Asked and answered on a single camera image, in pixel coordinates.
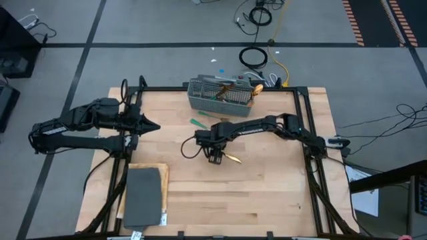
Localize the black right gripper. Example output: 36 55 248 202
195 121 235 161

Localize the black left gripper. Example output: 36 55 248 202
123 105 161 136

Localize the grey mesh silverware basket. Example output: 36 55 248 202
186 73 255 118

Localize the grey power box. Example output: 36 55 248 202
233 74 268 88

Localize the black case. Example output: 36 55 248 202
0 83 21 134

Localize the black cart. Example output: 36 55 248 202
0 6 43 79

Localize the white paper sheet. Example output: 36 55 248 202
344 164 380 218

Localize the black desk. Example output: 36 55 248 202
348 159 427 195

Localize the grey computer monitor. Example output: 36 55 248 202
406 174 427 239

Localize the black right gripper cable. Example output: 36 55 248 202
180 135 205 160

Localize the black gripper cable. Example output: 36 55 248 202
119 78 130 107
180 135 205 160

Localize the black metal table frame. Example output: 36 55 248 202
75 75 360 238

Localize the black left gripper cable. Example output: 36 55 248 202
119 78 130 107

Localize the white cable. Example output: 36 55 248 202
242 71 278 88

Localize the black cable coil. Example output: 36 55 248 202
238 46 269 70
248 5 273 27

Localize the yellow power cable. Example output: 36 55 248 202
266 0 291 88

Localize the black floor cable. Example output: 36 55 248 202
345 102 427 156

